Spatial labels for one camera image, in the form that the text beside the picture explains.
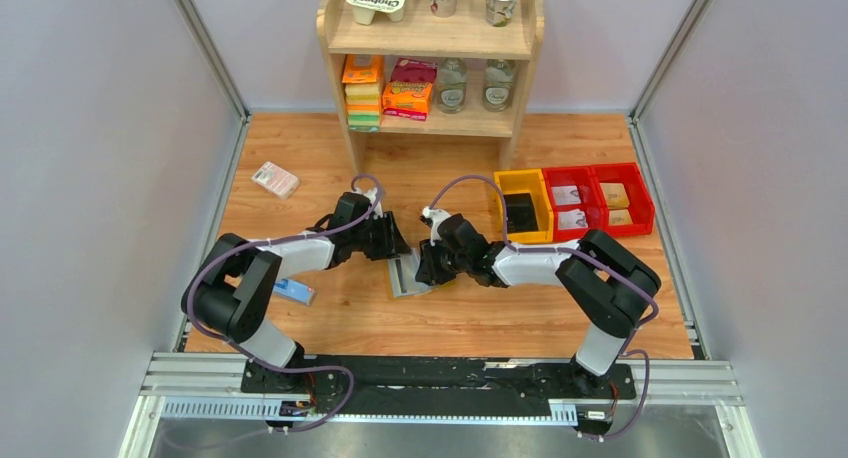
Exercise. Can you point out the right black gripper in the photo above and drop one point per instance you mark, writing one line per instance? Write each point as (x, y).
(436, 261)

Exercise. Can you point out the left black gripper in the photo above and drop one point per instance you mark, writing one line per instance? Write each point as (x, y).
(385, 235)

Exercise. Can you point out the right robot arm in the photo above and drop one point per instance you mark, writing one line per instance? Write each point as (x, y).
(614, 289)

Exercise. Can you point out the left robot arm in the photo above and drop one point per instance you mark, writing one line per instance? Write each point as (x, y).
(229, 295)

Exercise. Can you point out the pink white card pack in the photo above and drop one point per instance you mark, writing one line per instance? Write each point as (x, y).
(276, 180)

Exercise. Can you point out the white cards in bin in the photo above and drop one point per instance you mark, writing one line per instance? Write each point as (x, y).
(568, 204)

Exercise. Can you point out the blue small box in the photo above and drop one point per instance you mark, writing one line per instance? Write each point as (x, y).
(294, 291)

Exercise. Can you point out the black item in bin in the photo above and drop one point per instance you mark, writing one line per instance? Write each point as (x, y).
(521, 216)

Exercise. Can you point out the yellow plastic bin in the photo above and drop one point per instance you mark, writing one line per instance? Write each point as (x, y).
(529, 181)

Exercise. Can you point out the orange pink snack box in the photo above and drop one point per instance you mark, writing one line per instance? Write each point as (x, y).
(408, 93)

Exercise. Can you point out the stack of coloured sponges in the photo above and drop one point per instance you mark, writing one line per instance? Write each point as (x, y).
(363, 83)

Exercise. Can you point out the left glass bottle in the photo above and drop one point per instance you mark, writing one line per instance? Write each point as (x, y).
(451, 85)

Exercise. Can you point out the glass bottle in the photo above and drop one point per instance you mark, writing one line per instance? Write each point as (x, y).
(451, 85)
(498, 81)

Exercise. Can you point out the right glass bottle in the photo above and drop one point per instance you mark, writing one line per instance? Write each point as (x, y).
(498, 81)

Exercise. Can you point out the right red plastic bin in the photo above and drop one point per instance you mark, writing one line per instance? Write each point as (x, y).
(642, 208)

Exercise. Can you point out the wooden shelf unit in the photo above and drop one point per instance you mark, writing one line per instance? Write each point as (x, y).
(422, 35)

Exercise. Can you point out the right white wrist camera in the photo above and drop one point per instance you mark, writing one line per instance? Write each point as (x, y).
(433, 218)

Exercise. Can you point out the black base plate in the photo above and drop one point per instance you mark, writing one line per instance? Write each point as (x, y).
(436, 386)

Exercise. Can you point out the aluminium rail frame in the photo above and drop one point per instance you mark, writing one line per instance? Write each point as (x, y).
(217, 377)

